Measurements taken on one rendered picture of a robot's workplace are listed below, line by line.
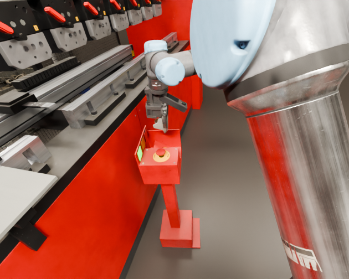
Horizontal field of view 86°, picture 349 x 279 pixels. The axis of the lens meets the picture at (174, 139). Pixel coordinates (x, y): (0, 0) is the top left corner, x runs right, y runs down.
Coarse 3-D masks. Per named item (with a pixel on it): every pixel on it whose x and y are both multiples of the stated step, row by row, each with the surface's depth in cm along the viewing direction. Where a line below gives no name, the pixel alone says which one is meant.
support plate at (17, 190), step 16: (0, 176) 46; (16, 176) 45; (32, 176) 45; (48, 176) 44; (0, 192) 42; (16, 192) 41; (32, 192) 41; (0, 208) 38; (16, 208) 38; (0, 224) 35
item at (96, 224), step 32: (128, 128) 99; (96, 160) 77; (128, 160) 102; (64, 192) 63; (96, 192) 79; (128, 192) 105; (64, 224) 64; (96, 224) 81; (128, 224) 108; (32, 256) 54; (64, 256) 65; (96, 256) 83; (128, 256) 113
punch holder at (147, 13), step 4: (140, 0) 122; (144, 0) 125; (140, 4) 124; (144, 4) 125; (144, 8) 125; (148, 8) 131; (144, 12) 126; (148, 12) 131; (152, 12) 137; (144, 16) 127; (148, 16) 132; (152, 16) 138
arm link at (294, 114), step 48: (240, 0) 13; (288, 0) 14; (336, 0) 14; (192, 48) 22; (240, 48) 15; (288, 48) 14; (336, 48) 14; (240, 96) 18; (288, 96) 16; (336, 96) 16; (288, 144) 17; (336, 144) 16; (288, 192) 18; (336, 192) 16; (288, 240) 20; (336, 240) 17
